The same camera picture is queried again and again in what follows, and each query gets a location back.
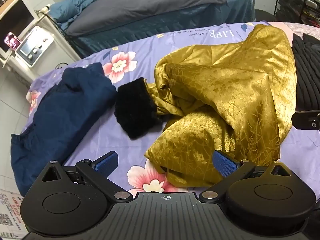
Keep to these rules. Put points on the golden coat with black fur cuffs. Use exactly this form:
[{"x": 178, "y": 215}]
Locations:
[{"x": 225, "y": 80}]

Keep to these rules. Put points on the pink box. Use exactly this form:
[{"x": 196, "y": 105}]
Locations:
[{"x": 12, "y": 40}]

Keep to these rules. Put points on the navy blue garment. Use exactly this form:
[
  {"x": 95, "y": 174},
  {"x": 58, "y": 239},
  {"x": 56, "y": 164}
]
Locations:
[{"x": 62, "y": 110}]

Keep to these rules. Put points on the white computer monitor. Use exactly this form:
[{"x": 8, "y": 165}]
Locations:
[{"x": 15, "y": 22}]

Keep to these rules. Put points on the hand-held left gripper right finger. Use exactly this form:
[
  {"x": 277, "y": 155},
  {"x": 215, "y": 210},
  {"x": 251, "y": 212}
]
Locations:
[{"x": 225, "y": 163}]

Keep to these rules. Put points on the grey blanket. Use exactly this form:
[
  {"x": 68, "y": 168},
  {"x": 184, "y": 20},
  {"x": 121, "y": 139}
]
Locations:
[{"x": 150, "y": 7}]

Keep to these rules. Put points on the bed with grey blue cover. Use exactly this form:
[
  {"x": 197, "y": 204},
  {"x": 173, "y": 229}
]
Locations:
[{"x": 200, "y": 17}]

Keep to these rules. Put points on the blue duvet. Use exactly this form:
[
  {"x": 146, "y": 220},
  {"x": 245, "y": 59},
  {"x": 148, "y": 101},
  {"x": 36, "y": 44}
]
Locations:
[{"x": 67, "y": 7}]

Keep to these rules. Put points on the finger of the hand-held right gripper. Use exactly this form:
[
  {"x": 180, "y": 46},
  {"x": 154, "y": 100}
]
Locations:
[{"x": 306, "y": 121}]

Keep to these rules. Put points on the white shelf cabinet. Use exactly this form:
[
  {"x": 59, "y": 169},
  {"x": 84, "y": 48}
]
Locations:
[{"x": 58, "y": 38}]

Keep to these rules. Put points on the purple floral bedsheet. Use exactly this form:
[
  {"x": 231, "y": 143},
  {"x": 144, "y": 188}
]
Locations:
[{"x": 105, "y": 140}]

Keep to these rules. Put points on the pink quilted blanket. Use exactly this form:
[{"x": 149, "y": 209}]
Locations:
[{"x": 300, "y": 28}]

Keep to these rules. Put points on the white appliance with knobs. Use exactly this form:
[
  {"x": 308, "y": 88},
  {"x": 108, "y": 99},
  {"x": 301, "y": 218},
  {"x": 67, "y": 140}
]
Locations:
[{"x": 35, "y": 45}]

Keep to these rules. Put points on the black ribbed garment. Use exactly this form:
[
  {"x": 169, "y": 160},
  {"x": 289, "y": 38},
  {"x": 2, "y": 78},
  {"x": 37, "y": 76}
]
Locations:
[{"x": 307, "y": 75}]

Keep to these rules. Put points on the printed floor mat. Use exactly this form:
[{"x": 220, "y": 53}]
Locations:
[{"x": 10, "y": 210}]

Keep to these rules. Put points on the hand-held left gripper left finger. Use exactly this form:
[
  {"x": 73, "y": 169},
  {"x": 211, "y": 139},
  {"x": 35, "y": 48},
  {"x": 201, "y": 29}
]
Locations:
[{"x": 107, "y": 163}]

